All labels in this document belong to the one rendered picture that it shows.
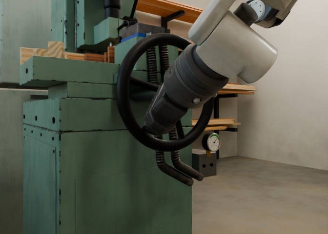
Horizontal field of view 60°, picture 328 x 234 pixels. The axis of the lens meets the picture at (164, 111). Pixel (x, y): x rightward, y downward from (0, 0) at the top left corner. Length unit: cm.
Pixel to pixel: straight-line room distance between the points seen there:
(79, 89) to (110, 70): 10
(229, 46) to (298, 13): 410
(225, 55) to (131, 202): 58
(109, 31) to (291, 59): 366
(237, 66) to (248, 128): 437
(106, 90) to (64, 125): 15
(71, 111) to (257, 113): 406
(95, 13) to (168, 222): 77
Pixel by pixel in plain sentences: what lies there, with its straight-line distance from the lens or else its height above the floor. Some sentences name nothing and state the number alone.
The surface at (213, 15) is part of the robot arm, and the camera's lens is 40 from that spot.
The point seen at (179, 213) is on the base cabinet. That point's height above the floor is 43.
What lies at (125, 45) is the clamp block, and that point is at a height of 95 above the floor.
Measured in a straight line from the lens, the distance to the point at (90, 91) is 79.
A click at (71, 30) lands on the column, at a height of 107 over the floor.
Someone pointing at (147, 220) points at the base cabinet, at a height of 43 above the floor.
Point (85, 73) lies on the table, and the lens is 79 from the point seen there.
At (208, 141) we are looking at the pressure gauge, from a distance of 94.
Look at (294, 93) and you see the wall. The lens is 434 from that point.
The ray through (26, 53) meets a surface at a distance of 94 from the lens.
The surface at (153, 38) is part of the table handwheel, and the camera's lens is 68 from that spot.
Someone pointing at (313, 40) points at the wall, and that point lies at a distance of 431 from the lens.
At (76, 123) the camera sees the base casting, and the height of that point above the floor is 73.
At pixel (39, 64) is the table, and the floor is 88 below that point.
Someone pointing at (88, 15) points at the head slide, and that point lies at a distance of 111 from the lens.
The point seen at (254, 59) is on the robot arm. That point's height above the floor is 84.
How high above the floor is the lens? 77
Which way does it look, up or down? level
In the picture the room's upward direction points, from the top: straight up
